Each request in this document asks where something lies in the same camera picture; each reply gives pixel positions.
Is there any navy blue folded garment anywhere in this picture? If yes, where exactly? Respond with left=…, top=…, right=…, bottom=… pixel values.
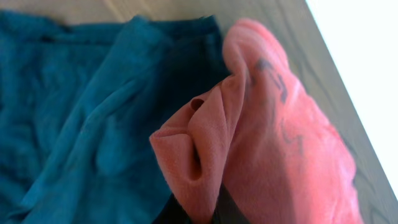
left=1, top=11, right=228, bottom=223

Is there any red soccer t-shirt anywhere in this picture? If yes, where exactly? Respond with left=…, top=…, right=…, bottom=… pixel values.
left=150, top=19, right=363, bottom=223

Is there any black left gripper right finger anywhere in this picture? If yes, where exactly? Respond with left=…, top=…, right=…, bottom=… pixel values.
left=211, top=184, right=249, bottom=224

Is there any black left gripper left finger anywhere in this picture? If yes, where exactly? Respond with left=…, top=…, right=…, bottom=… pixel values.
left=152, top=194, right=191, bottom=224

